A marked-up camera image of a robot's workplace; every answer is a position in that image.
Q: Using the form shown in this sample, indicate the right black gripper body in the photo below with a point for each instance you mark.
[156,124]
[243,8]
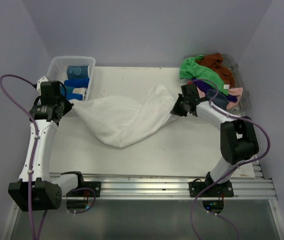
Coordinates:
[186,101]

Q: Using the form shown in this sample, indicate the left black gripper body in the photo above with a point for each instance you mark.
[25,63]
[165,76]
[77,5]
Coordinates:
[60,100]

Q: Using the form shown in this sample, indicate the white towel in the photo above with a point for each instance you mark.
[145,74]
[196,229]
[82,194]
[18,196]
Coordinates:
[119,121]

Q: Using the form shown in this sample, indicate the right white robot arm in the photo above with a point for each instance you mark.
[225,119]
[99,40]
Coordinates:
[238,141]

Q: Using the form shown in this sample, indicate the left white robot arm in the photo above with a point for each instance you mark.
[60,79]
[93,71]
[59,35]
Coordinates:
[34,191]

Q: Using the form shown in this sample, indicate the blue rolled towel front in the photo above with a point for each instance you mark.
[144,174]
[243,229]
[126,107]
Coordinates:
[74,96]

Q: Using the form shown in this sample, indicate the teal and cream rolled towel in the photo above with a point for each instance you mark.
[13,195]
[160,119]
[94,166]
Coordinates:
[73,90]

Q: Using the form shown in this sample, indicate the purple towel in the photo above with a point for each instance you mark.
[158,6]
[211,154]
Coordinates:
[204,87]

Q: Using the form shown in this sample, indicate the dark blue rolled towel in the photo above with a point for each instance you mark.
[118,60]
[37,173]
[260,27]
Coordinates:
[77,82]

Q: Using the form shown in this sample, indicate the dark grey-blue towel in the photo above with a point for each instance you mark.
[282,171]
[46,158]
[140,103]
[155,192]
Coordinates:
[220,100]

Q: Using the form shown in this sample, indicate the green towel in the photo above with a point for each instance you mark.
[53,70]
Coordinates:
[190,69]

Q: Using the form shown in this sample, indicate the white plastic basket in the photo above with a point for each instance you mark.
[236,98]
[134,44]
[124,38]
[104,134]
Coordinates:
[57,70]

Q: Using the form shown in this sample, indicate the teal rolled towel with swirl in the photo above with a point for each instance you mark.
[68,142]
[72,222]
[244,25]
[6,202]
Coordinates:
[78,72]

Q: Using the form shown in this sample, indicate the brown towel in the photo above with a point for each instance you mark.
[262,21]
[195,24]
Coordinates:
[214,62]

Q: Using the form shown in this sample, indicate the pink towel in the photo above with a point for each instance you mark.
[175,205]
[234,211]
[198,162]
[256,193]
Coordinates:
[232,91]

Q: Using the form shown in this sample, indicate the clear plastic bin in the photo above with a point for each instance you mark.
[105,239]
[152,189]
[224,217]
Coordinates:
[228,61]

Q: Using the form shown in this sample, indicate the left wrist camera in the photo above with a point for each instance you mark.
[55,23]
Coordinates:
[41,80]

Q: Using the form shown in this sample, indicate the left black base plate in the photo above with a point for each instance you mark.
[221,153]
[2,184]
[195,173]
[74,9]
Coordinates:
[88,189]

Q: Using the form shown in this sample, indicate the aluminium mounting rail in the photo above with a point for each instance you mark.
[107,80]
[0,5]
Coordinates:
[134,187]

